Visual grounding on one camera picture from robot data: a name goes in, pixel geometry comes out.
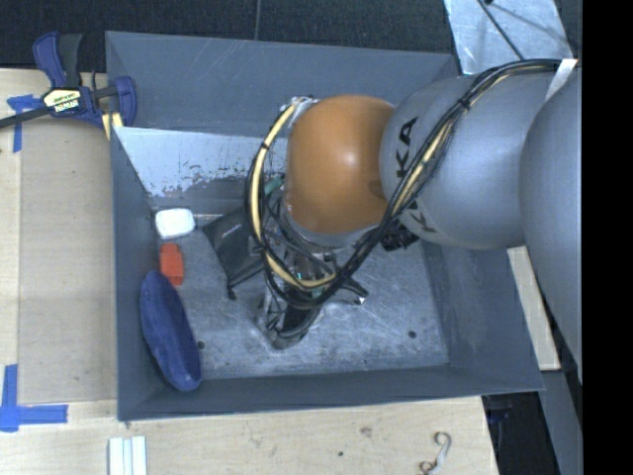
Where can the white rounded block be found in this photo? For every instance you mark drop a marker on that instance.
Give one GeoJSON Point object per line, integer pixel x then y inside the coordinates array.
{"type": "Point", "coordinates": [174, 222]}

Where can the black flat pouch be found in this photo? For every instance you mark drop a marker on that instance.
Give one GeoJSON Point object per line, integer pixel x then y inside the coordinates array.
{"type": "Point", "coordinates": [231, 248]}

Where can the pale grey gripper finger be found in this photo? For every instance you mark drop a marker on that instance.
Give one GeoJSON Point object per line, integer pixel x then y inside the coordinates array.
{"type": "Point", "coordinates": [267, 315]}
{"type": "Point", "coordinates": [296, 330]}

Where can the orange-red small block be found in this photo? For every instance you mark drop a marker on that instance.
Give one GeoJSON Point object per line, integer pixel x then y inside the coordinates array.
{"type": "Point", "coordinates": [171, 263]}

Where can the grey metal bin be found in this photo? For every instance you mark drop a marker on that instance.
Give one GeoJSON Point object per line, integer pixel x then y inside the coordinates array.
{"type": "Point", "coordinates": [346, 344]}

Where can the blue oval cloth pad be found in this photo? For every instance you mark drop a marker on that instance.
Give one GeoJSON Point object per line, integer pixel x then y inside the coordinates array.
{"type": "Point", "coordinates": [168, 332]}

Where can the pale wood board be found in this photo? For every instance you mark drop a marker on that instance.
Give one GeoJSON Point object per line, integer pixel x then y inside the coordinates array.
{"type": "Point", "coordinates": [64, 265]}

